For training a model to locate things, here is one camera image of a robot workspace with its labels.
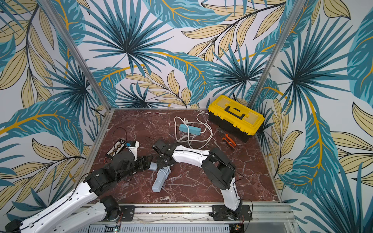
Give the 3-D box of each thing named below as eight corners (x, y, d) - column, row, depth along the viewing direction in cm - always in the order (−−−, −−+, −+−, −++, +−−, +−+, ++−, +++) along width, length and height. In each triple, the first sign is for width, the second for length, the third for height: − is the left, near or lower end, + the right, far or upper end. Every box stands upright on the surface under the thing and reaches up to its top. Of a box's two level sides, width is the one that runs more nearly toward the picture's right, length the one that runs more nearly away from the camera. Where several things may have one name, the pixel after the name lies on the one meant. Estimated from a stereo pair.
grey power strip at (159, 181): (152, 192, 81) (150, 189, 76) (159, 174, 88) (158, 170, 82) (160, 194, 80) (159, 191, 75) (167, 176, 87) (165, 172, 82)
